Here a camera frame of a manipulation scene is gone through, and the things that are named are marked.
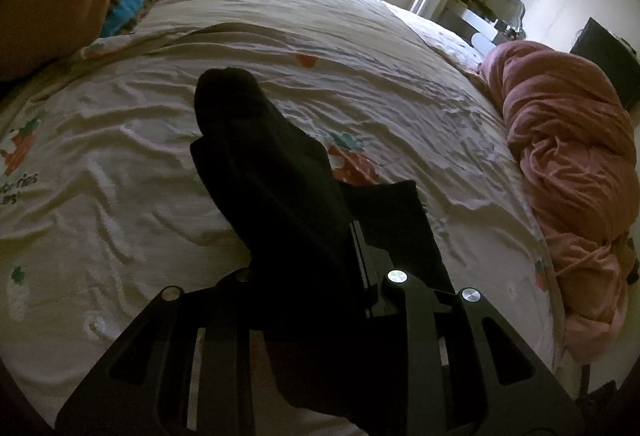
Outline white strawberry print bed sheet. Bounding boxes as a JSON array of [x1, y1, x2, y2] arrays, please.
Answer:
[[1, 0, 558, 421]]

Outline black sock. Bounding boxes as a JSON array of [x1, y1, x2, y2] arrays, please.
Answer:
[[191, 67, 452, 435]]

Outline white bedside desk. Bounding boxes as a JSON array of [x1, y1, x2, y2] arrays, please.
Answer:
[[436, 0, 526, 55]]

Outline pink crumpled blanket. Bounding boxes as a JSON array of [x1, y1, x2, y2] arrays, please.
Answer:
[[478, 41, 639, 364]]

